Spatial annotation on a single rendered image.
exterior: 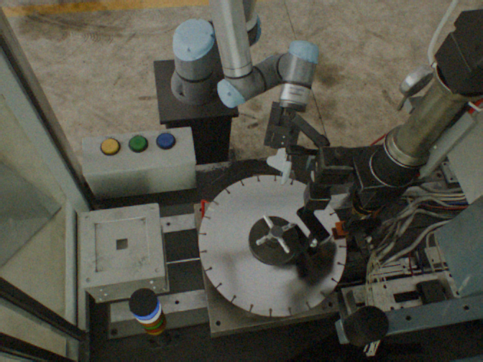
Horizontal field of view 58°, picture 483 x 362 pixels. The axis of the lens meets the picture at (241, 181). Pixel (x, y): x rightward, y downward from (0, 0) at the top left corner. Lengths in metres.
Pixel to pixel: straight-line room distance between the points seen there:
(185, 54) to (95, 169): 0.40
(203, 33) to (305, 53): 0.32
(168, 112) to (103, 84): 1.13
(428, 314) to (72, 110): 1.96
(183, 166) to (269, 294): 0.40
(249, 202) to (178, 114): 0.48
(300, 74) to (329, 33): 1.74
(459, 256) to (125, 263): 0.67
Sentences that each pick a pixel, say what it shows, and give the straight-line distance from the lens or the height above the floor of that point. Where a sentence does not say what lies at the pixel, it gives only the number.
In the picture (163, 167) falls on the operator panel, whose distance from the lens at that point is 1.13.
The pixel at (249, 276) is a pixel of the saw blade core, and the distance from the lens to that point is 0.95.
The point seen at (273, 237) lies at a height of 1.00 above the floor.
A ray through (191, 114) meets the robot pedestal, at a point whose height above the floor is 0.75.
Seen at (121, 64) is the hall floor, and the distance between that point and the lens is 2.56.
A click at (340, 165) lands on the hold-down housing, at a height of 1.25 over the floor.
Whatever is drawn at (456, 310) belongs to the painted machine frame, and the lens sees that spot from 0.96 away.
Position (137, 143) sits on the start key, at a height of 0.91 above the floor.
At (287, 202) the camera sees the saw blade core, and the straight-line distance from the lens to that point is 1.03.
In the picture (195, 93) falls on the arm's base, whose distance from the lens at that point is 1.38.
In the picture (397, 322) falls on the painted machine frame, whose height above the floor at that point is 1.05.
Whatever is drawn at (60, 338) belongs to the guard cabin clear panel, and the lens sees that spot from 1.00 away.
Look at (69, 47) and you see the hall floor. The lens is 2.70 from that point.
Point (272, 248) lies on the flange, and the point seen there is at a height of 0.96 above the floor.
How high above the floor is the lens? 1.86
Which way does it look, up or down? 62 degrees down
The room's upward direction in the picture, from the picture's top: 9 degrees clockwise
